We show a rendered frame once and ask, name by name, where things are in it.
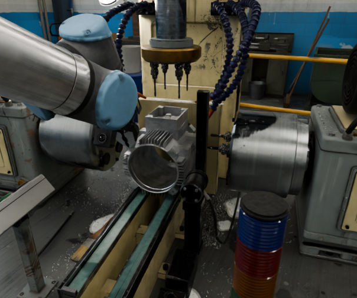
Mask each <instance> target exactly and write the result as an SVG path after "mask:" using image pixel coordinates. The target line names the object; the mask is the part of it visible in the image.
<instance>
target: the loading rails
mask: <svg viewBox="0 0 357 298"><path fill-rule="evenodd" d="M179 188H181V185H179ZM159 205H161V206H160V207H159ZM158 207H159V209H158ZM157 209H158V211H157V213H156V214H155V212H156V210H157ZM154 214H155V216H154ZM153 216H154V218H153V219H152V217H153ZM183 218H184V210H183V199H182V198H181V196H180V189H179V191H178V192H177V193H176V195H173V196H172V195H171V194H167V195H166V197H164V196H163V197H161V196H160V197H159V195H158V196H157V197H156V195H155V196H154V197H153V194H152V196H150V194H149V195H148V193H146V195H145V191H144V192H143V193H142V189H140V187H139V186H138V187H137V188H136V189H134V190H133V191H132V193H131V194H130V195H129V196H128V198H127V199H126V201H124V203H123V204H122V206H121V207H120V208H119V209H118V211H117V212H116V213H115V214H114V216H113V217H112V218H111V220H110V221H109V222H108V223H107V225H106V226H105V227H104V229H103V230H102V231H101V233H100V234H99V235H98V236H97V238H96V239H95V240H94V241H93V243H92V244H91V246H90V247H89V248H88V249H87V251H86V252H85V253H84V254H83V256H82V257H81V258H80V260H79V261H78V262H77V263H76V265H75V266H74V267H73V268H72V270H71V271H70V272H69V273H68V275H67V276H66V278H65V279H64V280H63V281H62V283H61V284H60V285H59V286H58V288H57V292H58V296H59V298H149V297H150V294H151V292H152V290H153V287H154V285H155V282H156V281H157V278H161V279H164V280H165V274H166V272H167V270H168V267H169V265H170V264H169V263H165V259H166V258H167V255H168V253H169V250H170V248H171V246H172V244H173V241H174V239H175V238H180V239H184V226H181V223H182V221H183ZM151 219H152V221H151V223H150V225H149V226H148V224H149V222H150V220H151ZM136 245H137V247H136V249H135V251H134V252H133V250H134V248H135V246H136ZM132 252H133V254H132V255H131V253H132ZM130 255H131V258H130V259H129V261H128V263H127V264H126V266H125V268H124V270H123V271H122V273H121V275H120V276H119V273H120V272H121V270H122V269H123V267H124V265H125V263H126V262H127V260H128V258H129V256H130ZM118 276H119V278H118V280H117V281H116V279H117V277H118Z"/></svg>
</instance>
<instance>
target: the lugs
mask: <svg viewBox="0 0 357 298"><path fill-rule="evenodd" d="M195 130H196V129H195V127H194V126H192V124H190V125H189V126H188V127H187V131H188V132H189V133H193V132H194V131H195ZM138 145H139V144H138V143H136V146H135V147H134V148H133V149H132V148H127V149H129V151H130V152H132V151H133V150H134V149H135V148H136V147H137V146H138ZM179 152H180V150H179V149H178V148H177V147H176V146H175V145H173V146H172V147H171V148H170V149H169V150H168V153H169V154H170V155H171V156H172V158H174V157H175V156H176V155H177V154H178V153H179ZM129 184H130V185H131V186H132V187H133V188H134V189H136V188H137V187H138V185H137V184H136V183H135V182H134V181H133V180H132V181H131V182H130V183H129ZM179 189H180V188H179V187H178V186H177V185H175V186H174V187H173V188H172V189H170V190H169V191H168V192H169V193H170V194H171V195H172V196H173V195H175V194H176V193H177V192H178V191H179Z"/></svg>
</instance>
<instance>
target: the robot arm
mask: <svg viewBox="0 0 357 298"><path fill-rule="evenodd" d="M59 35H60V37H62V39H61V40H60V41H59V42H57V43H56V44H53V43H51V42H49V41H47V40H46V39H44V38H42V37H40V36H38V35H36V34H34V33H32V32H30V31H28V30H26V29H24V28H22V27H20V26H19V25H16V24H14V23H13V22H11V21H8V20H6V19H5V18H2V17H0V96H2V97H5V98H9V99H12V100H15V101H19V102H22V103H23V104H24V105H25V106H26V107H27V108H28V109H29V110H30V111H31V112H32V113H34V114H35V115H36V116H38V117H39V118H41V119H43V120H45V121H49V120H50V119H52V118H54V117H55V115H56V114H58V115H62V116H66V117H69V118H73V119H76V120H79V121H83V122H87V123H89V124H93V125H96V130H95V137H94V141H93V143H94V145H95V146H98V147H105V148H114V146H115V141H116V140H117V141H118V142H119V143H121V144H122V145H124V146H126V147H127V148H132V149H133V148H134V147H135V146H136V143H137V139H138V134H139V124H136V123H135V122H134V119H135V116H136V114H137V112H138V114H140V112H141V109H142V107H141V104H140V101H139V98H138V92H137V87H136V84H135V82H134V80H133V79H132V77H131V76H129V75H128V74H126V73H125V70H124V67H123V65H122V63H121V60H120V58H119V54H118V52H117V49H116V46H115V43H114V41H113V38H112V32H111V30H110V29H109V27H108V24H107V22H106V20H105V19H104V18H103V17H101V16H100V15H97V14H96V15H95V14H80V15H75V16H73V17H70V18H68V19H67V20H65V21H64V22H62V24H61V26H60V27H59ZM137 102H138V103H139V108H138V107H137ZM136 109H137V112H136ZM127 139H128V140H127Z"/></svg>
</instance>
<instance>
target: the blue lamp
mask: <svg viewBox="0 0 357 298"><path fill-rule="evenodd" d="M288 215H289V214H288ZM288 215H287V216H286V217H285V218H283V219H280V220H277V221H261V220H258V219H255V218H253V217H251V216H249V215H248V214H247V213H245V212H244V211H243V210H242V208H241V206H240V208H239V218H238V230H237V235H238V238H239V240H240V241H241V242H242V243H243V244H244V245H246V246H247V247H249V248H252V249H253V250H257V251H265V252H266V251H274V250H277V249H279V248H280V247H281V246H282V245H283V243H284V237H285V230H286V226H287V221H288Z"/></svg>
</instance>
